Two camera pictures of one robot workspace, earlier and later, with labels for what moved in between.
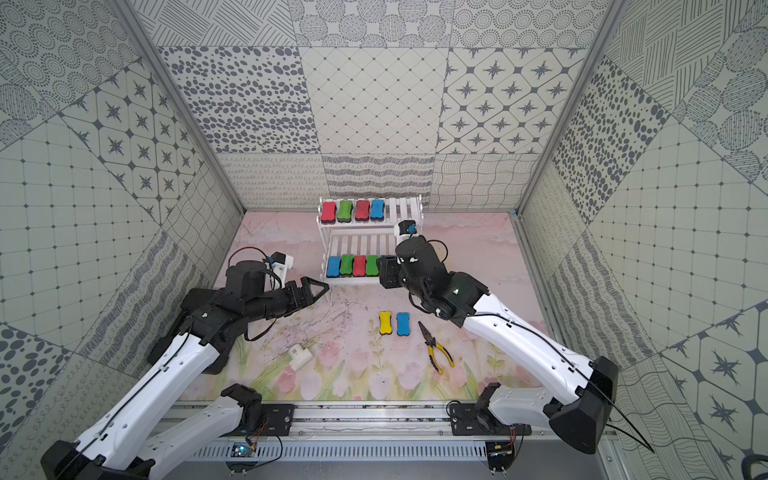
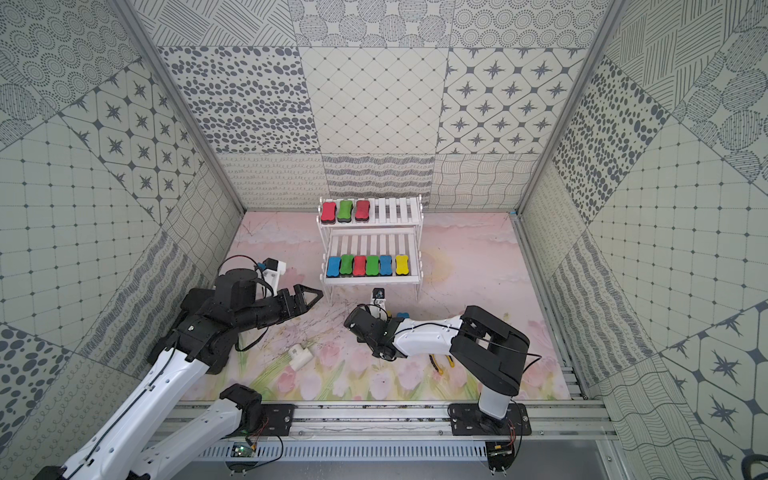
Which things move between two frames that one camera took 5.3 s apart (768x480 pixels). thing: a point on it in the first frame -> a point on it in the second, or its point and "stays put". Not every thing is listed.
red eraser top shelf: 329,210 stays put
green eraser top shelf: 344,212 stays put
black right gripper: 388,270 -> 388,320
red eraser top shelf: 362,210 stays put
